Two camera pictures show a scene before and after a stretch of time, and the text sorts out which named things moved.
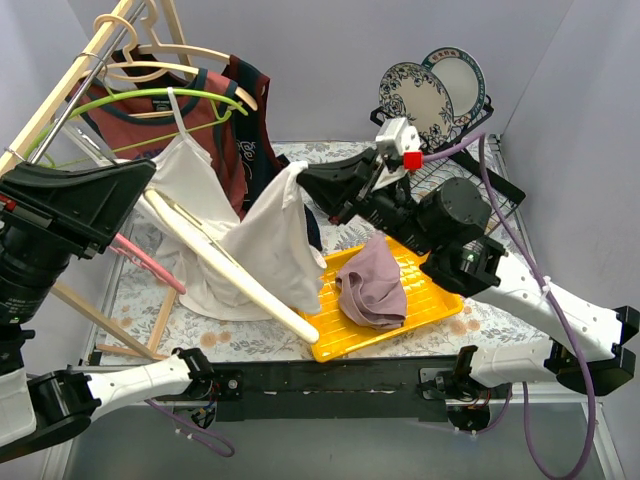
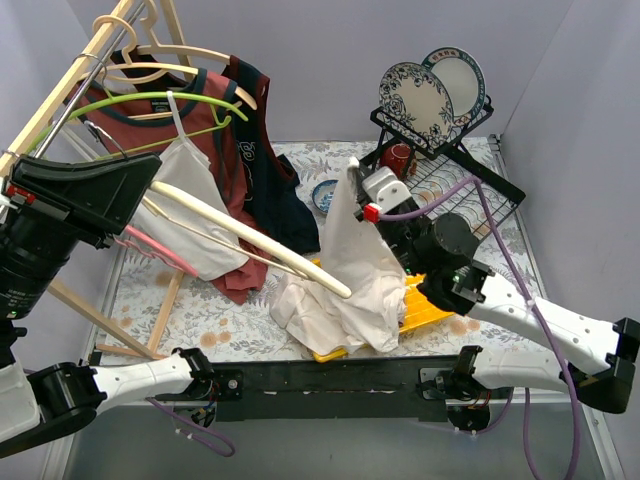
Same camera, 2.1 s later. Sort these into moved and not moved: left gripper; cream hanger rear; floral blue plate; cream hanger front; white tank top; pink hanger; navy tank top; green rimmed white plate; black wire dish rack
Moved: pink hanger; cream hanger front; white tank top
Not moved: black wire dish rack; left gripper; floral blue plate; navy tank top; green rimmed white plate; cream hanger rear
